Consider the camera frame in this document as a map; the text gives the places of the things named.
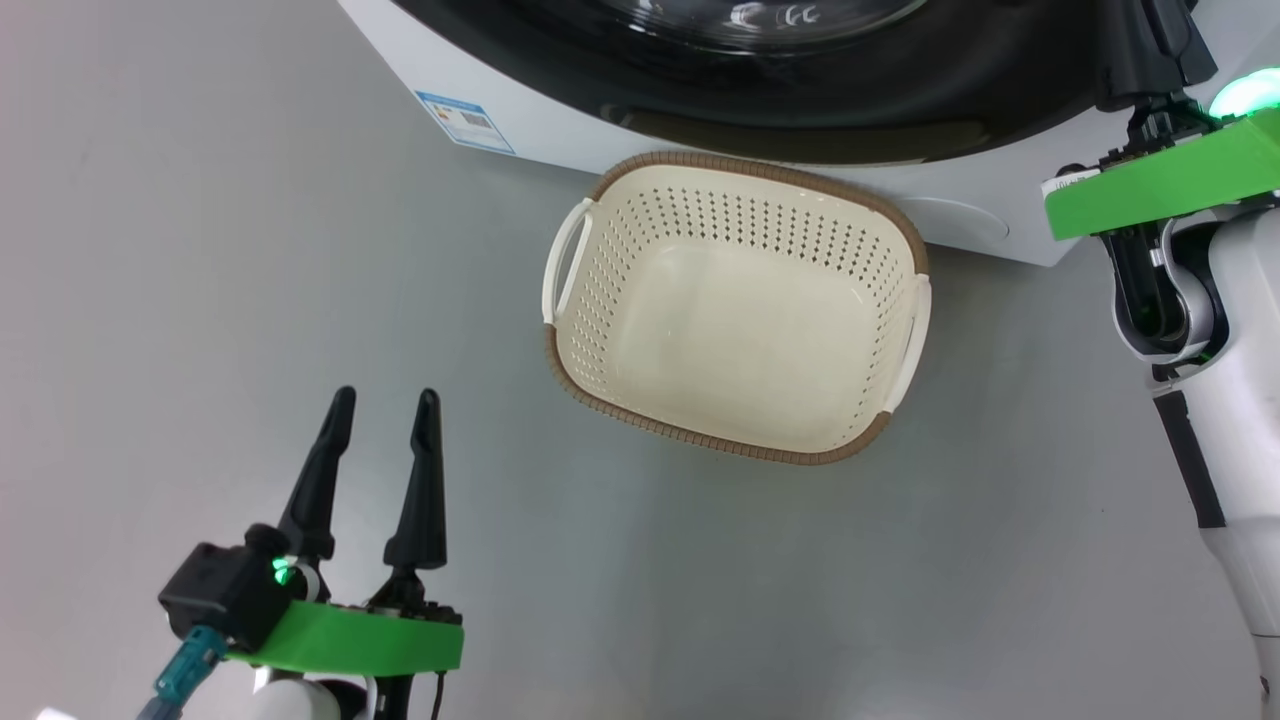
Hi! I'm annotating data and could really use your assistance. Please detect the left teal cable plug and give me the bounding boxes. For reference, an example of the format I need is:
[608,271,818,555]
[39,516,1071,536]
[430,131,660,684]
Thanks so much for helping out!
[153,625,230,703]

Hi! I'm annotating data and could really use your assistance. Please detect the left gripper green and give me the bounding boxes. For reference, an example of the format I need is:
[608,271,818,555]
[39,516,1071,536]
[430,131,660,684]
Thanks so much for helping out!
[225,386,465,674]

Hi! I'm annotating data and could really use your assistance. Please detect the white front-load washing machine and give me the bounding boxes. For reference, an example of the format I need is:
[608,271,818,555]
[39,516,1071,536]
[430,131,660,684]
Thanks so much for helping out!
[335,0,1280,269]

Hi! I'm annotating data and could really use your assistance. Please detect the blue energy label sticker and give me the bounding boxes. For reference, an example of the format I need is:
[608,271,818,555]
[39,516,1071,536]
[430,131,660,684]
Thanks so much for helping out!
[415,90,517,156]

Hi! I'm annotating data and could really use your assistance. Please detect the cream perforated laundry basket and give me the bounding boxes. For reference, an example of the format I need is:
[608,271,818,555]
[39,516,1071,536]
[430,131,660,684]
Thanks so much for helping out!
[541,152,933,467]

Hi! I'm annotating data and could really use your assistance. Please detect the round filter cover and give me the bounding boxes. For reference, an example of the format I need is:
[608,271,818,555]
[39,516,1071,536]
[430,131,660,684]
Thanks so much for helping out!
[893,195,1012,247]

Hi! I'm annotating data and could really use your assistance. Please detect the black-rimmed glass washer door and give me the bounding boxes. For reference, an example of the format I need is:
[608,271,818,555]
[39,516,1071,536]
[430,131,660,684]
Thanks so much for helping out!
[390,0,1113,167]

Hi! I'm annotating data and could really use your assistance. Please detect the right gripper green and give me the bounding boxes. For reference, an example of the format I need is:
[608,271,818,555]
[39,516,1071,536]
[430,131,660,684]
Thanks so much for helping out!
[1042,0,1280,242]

